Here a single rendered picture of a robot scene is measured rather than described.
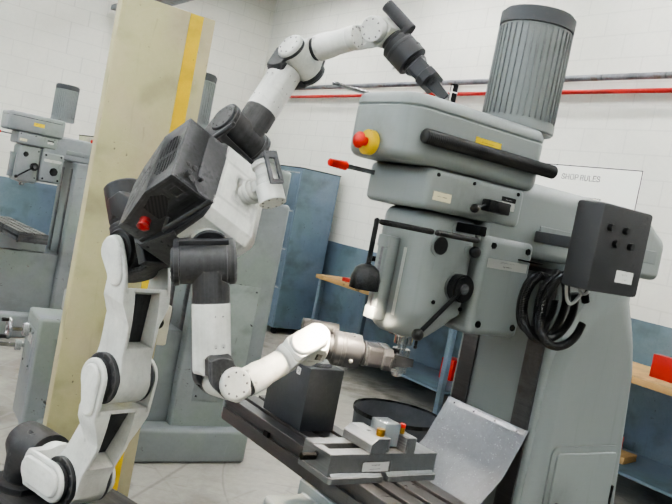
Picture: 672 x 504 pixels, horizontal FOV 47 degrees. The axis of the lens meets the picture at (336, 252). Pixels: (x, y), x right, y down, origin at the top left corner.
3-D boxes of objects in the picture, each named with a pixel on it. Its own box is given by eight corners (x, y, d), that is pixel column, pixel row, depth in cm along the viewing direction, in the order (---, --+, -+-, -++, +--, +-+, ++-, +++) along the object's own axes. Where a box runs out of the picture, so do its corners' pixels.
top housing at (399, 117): (404, 158, 176) (418, 88, 175) (338, 152, 197) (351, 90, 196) (540, 193, 203) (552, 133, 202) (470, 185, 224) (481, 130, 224)
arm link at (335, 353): (347, 356, 193) (303, 348, 191) (336, 375, 201) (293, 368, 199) (349, 317, 200) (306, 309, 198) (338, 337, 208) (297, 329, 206)
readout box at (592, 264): (590, 291, 181) (609, 202, 180) (559, 284, 188) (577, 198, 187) (640, 299, 193) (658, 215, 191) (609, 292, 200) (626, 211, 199)
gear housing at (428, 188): (424, 208, 183) (432, 166, 182) (363, 198, 202) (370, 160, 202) (520, 228, 202) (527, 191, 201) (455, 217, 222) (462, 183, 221)
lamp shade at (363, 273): (342, 285, 186) (347, 259, 186) (360, 286, 192) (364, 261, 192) (366, 291, 182) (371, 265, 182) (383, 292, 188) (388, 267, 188)
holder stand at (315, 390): (298, 431, 225) (311, 364, 223) (262, 407, 243) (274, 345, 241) (332, 431, 231) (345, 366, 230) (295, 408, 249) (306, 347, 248)
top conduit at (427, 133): (428, 143, 174) (431, 127, 174) (416, 142, 178) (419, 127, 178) (557, 179, 200) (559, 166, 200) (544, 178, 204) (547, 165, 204)
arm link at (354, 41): (390, 38, 200) (346, 51, 207) (405, 39, 207) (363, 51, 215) (385, 13, 199) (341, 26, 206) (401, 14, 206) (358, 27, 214)
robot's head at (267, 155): (252, 196, 191) (266, 182, 185) (245, 164, 193) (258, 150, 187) (275, 195, 194) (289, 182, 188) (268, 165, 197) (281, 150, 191)
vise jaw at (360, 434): (369, 454, 193) (373, 438, 193) (341, 436, 203) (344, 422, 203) (388, 453, 197) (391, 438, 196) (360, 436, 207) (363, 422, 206)
